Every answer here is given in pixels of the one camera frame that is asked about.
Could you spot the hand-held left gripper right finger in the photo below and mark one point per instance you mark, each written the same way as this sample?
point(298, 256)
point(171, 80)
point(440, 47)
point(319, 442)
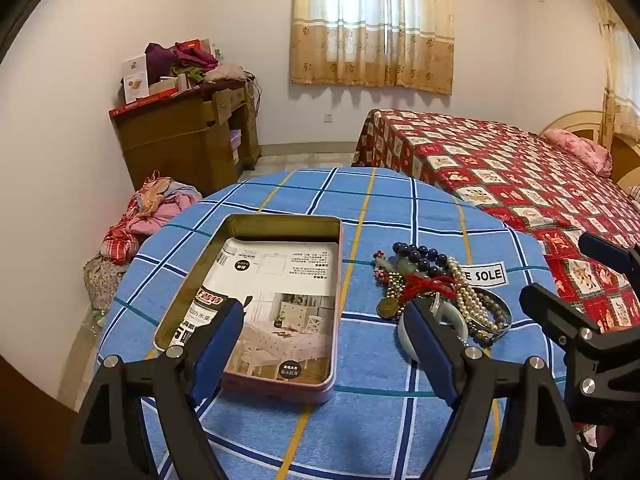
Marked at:
point(432, 355)

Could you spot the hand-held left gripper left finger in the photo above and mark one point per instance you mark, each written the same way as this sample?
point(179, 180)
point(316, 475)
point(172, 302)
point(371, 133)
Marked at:
point(220, 350)

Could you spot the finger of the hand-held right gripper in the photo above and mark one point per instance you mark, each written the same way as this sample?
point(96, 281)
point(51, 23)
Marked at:
point(550, 310)
point(605, 255)

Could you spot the pale green jade bangle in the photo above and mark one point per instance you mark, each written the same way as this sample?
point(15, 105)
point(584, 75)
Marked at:
point(452, 322)

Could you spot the silver metal bangle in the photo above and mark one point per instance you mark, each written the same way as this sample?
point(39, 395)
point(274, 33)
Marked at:
point(505, 310)

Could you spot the pink metal tin box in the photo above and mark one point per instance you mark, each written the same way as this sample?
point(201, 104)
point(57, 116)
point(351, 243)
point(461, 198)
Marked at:
point(280, 387)

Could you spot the green jade pendant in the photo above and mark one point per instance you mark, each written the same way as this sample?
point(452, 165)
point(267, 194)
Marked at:
point(402, 263)

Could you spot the white fabric label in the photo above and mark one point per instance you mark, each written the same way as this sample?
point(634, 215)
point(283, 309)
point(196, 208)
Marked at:
point(492, 275)

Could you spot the printed paper sheet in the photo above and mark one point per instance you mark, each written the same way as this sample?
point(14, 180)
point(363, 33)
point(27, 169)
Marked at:
point(280, 280)

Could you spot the pink pillow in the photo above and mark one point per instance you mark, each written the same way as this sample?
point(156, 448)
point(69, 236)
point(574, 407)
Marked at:
point(580, 150)

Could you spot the clear plastic bag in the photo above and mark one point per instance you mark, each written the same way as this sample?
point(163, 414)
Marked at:
point(95, 320)

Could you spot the bed with red patterned bedspread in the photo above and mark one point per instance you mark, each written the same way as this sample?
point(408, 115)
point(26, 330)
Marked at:
point(500, 175)

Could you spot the cream wooden headboard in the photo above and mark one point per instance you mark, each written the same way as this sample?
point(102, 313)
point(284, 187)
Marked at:
point(575, 120)

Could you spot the blue plaid tablecloth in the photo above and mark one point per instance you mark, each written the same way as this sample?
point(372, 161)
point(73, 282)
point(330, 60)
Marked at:
point(400, 220)

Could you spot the pile of clothes on floor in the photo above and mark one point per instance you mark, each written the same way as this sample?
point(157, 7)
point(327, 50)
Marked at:
point(150, 210)

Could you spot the beige patterned window curtain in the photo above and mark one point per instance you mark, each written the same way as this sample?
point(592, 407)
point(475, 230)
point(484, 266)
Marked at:
point(370, 35)
point(620, 75)

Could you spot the brown wooden board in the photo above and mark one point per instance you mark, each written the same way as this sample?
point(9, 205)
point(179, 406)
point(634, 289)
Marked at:
point(30, 430)

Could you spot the brown wooden desk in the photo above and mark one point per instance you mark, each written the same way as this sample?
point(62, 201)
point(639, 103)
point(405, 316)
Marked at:
point(170, 145)

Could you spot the red flat box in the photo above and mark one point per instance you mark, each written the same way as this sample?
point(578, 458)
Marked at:
point(145, 102)

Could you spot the white cardboard box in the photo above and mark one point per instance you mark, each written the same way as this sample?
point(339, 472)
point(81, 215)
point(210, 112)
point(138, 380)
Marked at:
point(135, 80)

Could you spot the pile of clothes on desk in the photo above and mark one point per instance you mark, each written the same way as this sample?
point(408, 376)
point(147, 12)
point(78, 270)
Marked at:
point(190, 60)

